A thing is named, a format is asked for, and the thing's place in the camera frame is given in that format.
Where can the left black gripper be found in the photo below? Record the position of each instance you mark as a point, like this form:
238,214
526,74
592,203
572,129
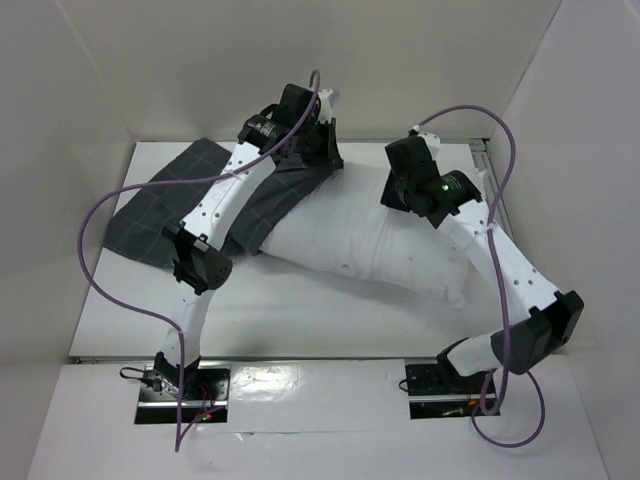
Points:
331,156

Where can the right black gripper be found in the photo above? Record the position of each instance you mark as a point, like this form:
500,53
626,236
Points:
395,195

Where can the white pillow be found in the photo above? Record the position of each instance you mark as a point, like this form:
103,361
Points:
342,228

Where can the dark grey checked pillowcase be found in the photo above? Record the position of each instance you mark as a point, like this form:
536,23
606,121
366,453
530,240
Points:
232,198

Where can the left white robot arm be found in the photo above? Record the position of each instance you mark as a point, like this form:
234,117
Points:
200,268

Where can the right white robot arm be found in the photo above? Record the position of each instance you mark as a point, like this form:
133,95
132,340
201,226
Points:
541,318

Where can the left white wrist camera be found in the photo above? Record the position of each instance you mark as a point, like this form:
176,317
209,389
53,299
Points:
327,100

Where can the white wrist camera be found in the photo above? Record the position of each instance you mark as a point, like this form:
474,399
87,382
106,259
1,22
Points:
432,140
327,100

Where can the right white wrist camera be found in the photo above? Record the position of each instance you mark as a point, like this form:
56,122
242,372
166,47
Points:
432,140

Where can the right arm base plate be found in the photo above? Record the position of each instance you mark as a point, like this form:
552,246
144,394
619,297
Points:
431,396

